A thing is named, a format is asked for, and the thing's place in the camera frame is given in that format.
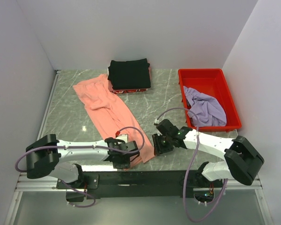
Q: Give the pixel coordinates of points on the red plastic bin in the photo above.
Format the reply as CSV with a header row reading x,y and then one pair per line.
x,y
211,81

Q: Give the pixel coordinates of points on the aluminium rail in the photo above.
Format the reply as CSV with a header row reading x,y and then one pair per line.
x,y
48,184
43,125

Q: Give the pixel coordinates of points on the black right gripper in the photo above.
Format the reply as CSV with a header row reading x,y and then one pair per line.
x,y
159,145

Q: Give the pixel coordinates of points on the aluminium left side rail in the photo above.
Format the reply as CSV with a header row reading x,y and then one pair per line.
x,y
43,125

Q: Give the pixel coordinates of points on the black folded t shirt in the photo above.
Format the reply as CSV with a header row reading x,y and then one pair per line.
x,y
129,75

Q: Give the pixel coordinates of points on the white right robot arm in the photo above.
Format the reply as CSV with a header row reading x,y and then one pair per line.
x,y
239,159

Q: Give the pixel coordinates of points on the red patterned folded t shirt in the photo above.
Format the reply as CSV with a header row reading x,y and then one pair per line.
x,y
110,88

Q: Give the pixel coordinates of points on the lavender t shirt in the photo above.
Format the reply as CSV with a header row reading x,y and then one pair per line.
x,y
207,108

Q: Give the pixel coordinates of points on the pink folded t shirt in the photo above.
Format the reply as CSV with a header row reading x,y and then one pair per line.
x,y
150,68

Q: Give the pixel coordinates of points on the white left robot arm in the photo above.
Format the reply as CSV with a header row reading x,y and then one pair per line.
x,y
58,158

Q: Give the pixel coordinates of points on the salmon pink t shirt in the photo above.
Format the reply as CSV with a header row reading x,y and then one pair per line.
x,y
109,114

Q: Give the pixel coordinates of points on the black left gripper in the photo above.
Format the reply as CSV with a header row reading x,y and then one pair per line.
x,y
122,161

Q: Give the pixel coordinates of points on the aluminium front rail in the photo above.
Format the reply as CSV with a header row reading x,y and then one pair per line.
x,y
48,184

